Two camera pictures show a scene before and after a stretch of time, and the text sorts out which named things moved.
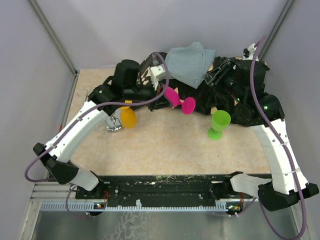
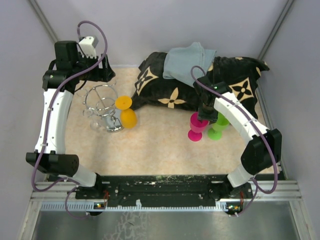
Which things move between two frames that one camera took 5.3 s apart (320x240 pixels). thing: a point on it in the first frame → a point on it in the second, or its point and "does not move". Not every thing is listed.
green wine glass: [220, 121] does not move
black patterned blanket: [222, 90] does not move
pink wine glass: [188, 104] → [197, 127]
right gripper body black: [225, 76] → [207, 112]
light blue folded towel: [188, 65] does not move
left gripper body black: [152, 105] → [97, 74]
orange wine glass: [128, 117] does not move
